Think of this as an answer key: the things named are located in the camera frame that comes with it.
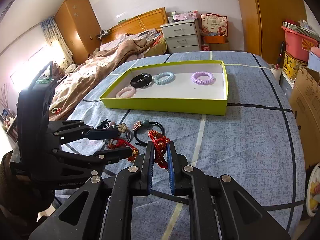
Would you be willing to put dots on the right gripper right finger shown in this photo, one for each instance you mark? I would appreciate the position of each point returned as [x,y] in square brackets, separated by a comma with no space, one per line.
[176,163]

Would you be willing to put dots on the black tie with flower bead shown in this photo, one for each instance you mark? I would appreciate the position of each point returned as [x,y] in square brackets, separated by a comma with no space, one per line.
[143,126]

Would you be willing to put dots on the blue checked bed cover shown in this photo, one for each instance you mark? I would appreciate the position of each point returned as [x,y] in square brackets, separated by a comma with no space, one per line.
[256,142]

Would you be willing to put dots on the window curtain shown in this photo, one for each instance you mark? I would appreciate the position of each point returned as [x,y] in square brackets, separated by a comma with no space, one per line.
[62,55]

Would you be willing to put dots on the black tie with pink ball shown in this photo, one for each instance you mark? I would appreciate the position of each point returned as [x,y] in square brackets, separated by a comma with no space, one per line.
[106,124]

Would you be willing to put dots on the red patterned gift bag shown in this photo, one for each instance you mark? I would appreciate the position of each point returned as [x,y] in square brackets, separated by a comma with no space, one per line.
[214,24]

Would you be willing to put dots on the pink box on nightstand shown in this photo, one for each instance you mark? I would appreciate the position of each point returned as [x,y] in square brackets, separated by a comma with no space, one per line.
[189,15]

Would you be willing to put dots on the cardboard box under bag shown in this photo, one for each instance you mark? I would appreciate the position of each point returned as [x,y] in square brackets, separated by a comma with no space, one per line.
[219,46]

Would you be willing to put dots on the green shallow tray box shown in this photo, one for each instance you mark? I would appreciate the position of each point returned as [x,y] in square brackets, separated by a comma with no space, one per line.
[199,87]

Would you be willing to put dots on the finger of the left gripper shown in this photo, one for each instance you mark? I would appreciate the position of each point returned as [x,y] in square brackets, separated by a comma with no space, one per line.
[114,155]
[102,134]

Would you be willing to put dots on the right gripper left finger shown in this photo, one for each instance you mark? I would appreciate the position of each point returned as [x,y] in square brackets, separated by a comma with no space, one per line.
[147,169]

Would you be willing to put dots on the pink plastic basket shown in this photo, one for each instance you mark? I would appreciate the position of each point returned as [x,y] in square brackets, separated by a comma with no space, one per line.
[298,45]

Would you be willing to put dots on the corner wooden wardrobe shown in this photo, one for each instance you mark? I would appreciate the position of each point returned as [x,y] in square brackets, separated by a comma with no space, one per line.
[79,27]

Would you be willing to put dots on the grey drawer nightstand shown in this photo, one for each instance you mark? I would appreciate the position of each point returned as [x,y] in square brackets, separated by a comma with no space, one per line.
[182,36]

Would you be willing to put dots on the orange box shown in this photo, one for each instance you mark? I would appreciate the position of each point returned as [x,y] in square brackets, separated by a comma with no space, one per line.
[215,39]

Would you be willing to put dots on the wooden headboard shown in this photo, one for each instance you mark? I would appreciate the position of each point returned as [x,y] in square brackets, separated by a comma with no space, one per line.
[140,23]

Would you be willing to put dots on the open long cardboard box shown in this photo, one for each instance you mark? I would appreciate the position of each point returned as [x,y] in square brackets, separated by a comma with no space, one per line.
[304,101]

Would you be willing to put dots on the black fitness band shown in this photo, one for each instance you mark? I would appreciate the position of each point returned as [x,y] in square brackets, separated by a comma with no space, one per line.
[141,80]

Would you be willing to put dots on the yellow patterned tin box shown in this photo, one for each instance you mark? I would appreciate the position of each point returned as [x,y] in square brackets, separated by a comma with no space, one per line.
[292,65]

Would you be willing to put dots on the brown blanket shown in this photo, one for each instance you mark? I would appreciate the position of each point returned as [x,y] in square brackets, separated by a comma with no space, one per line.
[70,91]

